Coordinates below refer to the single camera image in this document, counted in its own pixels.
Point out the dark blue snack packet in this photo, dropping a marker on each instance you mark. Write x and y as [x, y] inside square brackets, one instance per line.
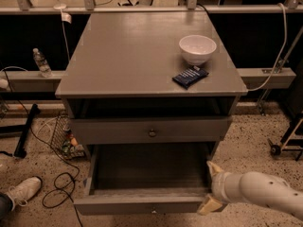
[190, 76]

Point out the white bowl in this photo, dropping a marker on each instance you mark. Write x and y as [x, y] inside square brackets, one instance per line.
[197, 49]

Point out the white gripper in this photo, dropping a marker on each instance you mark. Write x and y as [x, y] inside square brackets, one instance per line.
[218, 187]

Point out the grey drawer cabinet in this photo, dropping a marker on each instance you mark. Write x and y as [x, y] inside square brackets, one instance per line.
[125, 61]

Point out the white sneaker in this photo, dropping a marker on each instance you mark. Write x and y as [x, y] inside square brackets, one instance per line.
[20, 194]

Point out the clear plastic water bottle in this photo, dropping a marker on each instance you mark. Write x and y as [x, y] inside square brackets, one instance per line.
[42, 63]

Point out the wire basket with items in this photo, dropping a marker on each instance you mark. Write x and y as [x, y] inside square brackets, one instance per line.
[63, 140]

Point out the grey drawer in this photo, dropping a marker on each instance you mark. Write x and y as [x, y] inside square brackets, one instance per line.
[150, 130]
[158, 178]

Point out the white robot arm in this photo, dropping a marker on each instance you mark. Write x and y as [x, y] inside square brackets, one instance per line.
[252, 187]

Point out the black stand leg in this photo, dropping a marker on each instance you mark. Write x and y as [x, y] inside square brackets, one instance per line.
[20, 151]

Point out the grey top drawer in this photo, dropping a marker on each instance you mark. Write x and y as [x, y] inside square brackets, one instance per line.
[150, 130]

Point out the white lamp with cord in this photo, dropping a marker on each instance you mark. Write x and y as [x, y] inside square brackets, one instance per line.
[61, 7]

